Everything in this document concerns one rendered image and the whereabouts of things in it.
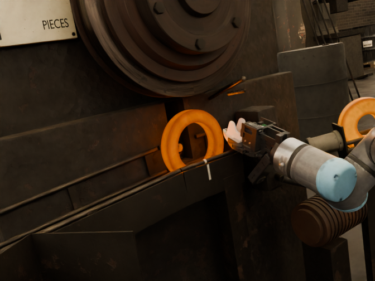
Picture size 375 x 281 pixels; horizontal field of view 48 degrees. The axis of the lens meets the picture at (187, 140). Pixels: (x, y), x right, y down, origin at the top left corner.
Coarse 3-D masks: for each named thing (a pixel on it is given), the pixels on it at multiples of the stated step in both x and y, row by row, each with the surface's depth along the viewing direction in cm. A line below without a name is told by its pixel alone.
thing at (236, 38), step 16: (112, 0) 86; (128, 0) 86; (112, 16) 87; (128, 16) 87; (112, 32) 88; (128, 32) 89; (144, 32) 89; (240, 32) 107; (128, 48) 89; (144, 48) 90; (160, 48) 91; (224, 48) 102; (144, 64) 92; (160, 64) 94; (176, 64) 94; (192, 64) 97; (208, 64) 101; (224, 64) 105; (176, 80) 97; (192, 80) 99
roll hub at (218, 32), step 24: (144, 0) 84; (168, 0) 88; (192, 0) 89; (216, 0) 93; (240, 0) 98; (168, 24) 87; (192, 24) 92; (216, 24) 95; (192, 48) 91; (216, 48) 94
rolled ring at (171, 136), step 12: (180, 120) 103; (192, 120) 105; (204, 120) 108; (216, 120) 110; (168, 132) 102; (180, 132) 103; (216, 132) 110; (168, 144) 101; (216, 144) 110; (168, 156) 102; (168, 168) 105
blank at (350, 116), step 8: (352, 104) 115; (360, 104) 115; (368, 104) 115; (344, 112) 116; (352, 112) 115; (360, 112) 115; (368, 112) 115; (344, 120) 115; (352, 120) 115; (344, 128) 116; (352, 128) 116; (352, 136) 116; (360, 136) 116; (352, 144) 117
